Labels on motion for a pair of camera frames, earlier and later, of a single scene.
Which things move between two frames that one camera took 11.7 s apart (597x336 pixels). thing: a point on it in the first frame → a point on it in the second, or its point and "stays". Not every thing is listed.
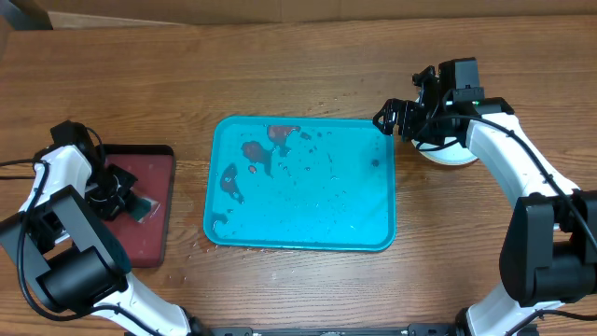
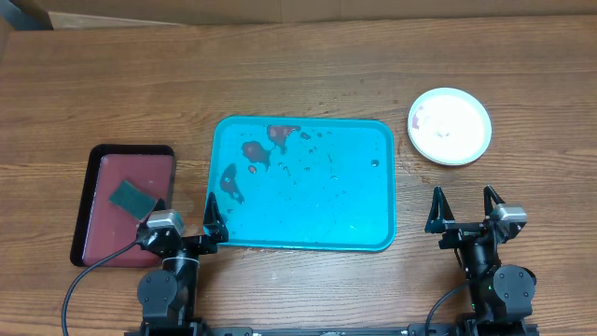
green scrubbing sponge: [142, 208] stays
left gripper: [109, 209] → [213, 226]
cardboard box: [64, 14] stays
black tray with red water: [153, 167] stays
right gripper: [410, 112] → [461, 232]
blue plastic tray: [300, 183] stays
